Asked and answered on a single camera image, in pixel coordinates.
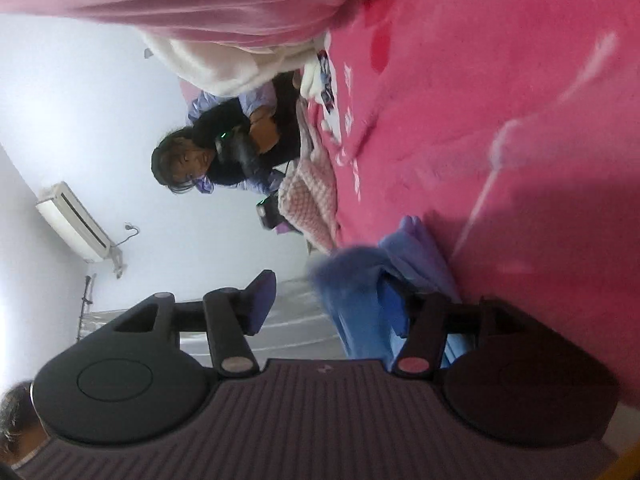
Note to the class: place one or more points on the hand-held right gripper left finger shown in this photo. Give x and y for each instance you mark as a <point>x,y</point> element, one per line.
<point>262,297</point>

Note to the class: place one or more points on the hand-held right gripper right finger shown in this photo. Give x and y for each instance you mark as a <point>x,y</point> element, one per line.
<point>425,320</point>

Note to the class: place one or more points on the light blue t-shirt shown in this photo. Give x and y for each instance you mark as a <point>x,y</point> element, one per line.
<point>360,300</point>

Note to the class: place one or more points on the beige knit sweater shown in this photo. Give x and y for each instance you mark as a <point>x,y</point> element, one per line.
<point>312,195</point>

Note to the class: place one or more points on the metal curtain rod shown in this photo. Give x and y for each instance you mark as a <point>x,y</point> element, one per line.
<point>87,300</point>

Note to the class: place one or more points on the pink floral bed sheet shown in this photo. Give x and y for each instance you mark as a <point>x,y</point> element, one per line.
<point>500,135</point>

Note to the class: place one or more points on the white air conditioner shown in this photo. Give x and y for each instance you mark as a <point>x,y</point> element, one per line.
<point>75,222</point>

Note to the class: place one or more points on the white fleece garment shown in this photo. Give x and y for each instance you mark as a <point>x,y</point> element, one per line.
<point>215,67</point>

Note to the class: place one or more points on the person's head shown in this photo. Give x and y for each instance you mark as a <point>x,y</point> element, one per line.
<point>20,420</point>

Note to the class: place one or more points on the pink blanket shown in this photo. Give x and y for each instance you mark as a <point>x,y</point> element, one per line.
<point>175,0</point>

